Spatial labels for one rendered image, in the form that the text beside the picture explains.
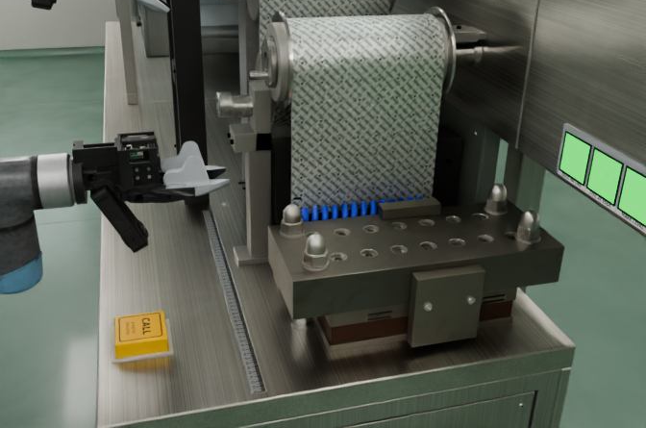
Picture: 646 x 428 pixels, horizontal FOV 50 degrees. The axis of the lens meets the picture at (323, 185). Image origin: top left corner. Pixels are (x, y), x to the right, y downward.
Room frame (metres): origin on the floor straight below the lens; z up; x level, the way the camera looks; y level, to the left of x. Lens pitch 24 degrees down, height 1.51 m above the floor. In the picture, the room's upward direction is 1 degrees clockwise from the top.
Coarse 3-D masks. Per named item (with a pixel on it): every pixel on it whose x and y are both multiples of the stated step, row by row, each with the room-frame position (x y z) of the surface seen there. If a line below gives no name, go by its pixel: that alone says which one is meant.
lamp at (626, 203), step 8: (632, 176) 0.72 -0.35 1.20; (640, 176) 0.71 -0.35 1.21; (624, 184) 0.73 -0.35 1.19; (632, 184) 0.72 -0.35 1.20; (640, 184) 0.71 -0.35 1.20; (624, 192) 0.73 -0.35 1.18; (632, 192) 0.72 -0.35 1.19; (640, 192) 0.70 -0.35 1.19; (624, 200) 0.73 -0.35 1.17; (632, 200) 0.71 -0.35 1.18; (640, 200) 0.70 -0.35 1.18; (624, 208) 0.72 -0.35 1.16; (632, 208) 0.71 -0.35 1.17; (640, 208) 0.70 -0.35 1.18; (640, 216) 0.70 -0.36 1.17
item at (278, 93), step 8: (272, 24) 1.02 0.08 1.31; (440, 24) 1.07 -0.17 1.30; (272, 32) 1.02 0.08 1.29; (280, 32) 0.99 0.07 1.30; (280, 40) 0.98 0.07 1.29; (280, 48) 0.97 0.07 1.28; (280, 56) 0.97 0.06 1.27; (280, 64) 0.97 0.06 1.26; (280, 72) 0.97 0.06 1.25; (280, 80) 0.97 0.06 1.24; (272, 88) 1.02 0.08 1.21; (280, 88) 0.97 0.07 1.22; (272, 96) 1.02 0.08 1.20; (280, 96) 0.98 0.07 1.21
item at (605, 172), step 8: (600, 152) 0.78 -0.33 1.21; (600, 160) 0.78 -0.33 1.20; (608, 160) 0.76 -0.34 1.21; (592, 168) 0.79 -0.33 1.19; (600, 168) 0.77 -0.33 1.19; (608, 168) 0.76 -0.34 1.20; (616, 168) 0.75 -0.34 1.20; (592, 176) 0.78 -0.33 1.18; (600, 176) 0.77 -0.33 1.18; (608, 176) 0.76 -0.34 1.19; (616, 176) 0.74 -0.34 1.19; (592, 184) 0.78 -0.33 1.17; (600, 184) 0.77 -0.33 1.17; (608, 184) 0.76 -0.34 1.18; (616, 184) 0.74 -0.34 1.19; (600, 192) 0.77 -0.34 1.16; (608, 192) 0.75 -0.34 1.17
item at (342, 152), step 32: (320, 128) 0.98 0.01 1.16; (352, 128) 0.99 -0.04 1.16; (384, 128) 1.00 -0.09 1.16; (416, 128) 1.02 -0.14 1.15; (320, 160) 0.98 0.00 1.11; (352, 160) 0.99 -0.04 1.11; (384, 160) 1.00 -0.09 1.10; (416, 160) 1.02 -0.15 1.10; (320, 192) 0.98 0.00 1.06; (352, 192) 0.99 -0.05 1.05; (384, 192) 1.01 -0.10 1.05; (416, 192) 1.02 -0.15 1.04
